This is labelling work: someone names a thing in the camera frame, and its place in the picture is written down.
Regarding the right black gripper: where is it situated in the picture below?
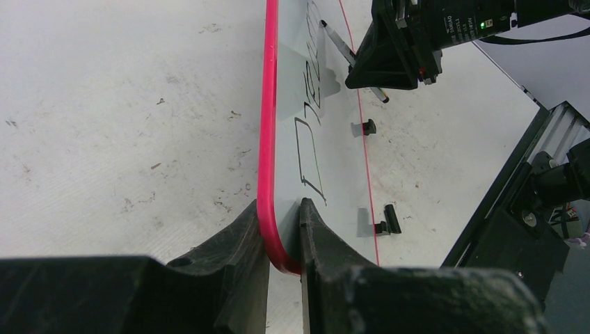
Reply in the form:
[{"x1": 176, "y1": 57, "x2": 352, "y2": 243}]
[{"x1": 345, "y1": 0, "x2": 516, "y2": 90}]

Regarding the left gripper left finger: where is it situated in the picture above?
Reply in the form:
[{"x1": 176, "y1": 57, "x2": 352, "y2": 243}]
[{"x1": 1, "y1": 204, "x2": 269, "y2": 333}]

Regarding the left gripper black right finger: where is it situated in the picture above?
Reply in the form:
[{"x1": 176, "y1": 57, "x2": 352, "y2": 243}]
[{"x1": 299, "y1": 198, "x2": 549, "y2": 333}]

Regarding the black whiteboard marker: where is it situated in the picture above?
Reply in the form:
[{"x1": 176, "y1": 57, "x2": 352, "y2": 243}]
[{"x1": 319, "y1": 19, "x2": 390, "y2": 104}]

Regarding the pink-framed whiteboard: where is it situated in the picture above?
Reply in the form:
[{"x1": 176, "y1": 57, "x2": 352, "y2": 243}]
[{"x1": 257, "y1": 1, "x2": 378, "y2": 275}]

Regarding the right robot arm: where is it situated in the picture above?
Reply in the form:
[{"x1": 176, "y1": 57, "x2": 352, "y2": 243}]
[{"x1": 345, "y1": 0, "x2": 589, "y2": 90}]

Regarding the black whiteboard clip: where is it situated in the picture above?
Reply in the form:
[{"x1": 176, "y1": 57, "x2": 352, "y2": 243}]
[
  {"x1": 362, "y1": 119, "x2": 376, "y2": 136},
  {"x1": 374, "y1": 221, "x2": 390, "y2": 236}
]

